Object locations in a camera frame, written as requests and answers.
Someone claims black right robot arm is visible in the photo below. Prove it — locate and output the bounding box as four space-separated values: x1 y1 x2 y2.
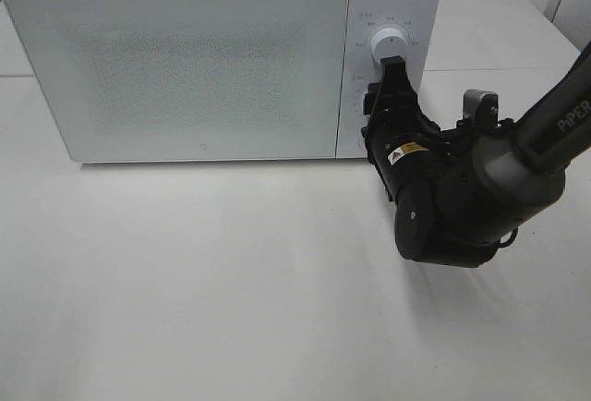
361 50 590 268

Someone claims round white door button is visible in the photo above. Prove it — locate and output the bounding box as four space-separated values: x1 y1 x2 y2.
357 136 366 152

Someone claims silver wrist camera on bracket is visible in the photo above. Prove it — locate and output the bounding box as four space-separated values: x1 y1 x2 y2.
462 89 499 128

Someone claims upper white round knob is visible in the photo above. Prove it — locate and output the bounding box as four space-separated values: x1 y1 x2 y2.
369 25 410 64

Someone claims white microwave door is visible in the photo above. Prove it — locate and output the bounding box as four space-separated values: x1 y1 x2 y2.
5 0 347 163

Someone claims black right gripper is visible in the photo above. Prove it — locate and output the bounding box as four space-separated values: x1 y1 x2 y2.
362 57 443 205

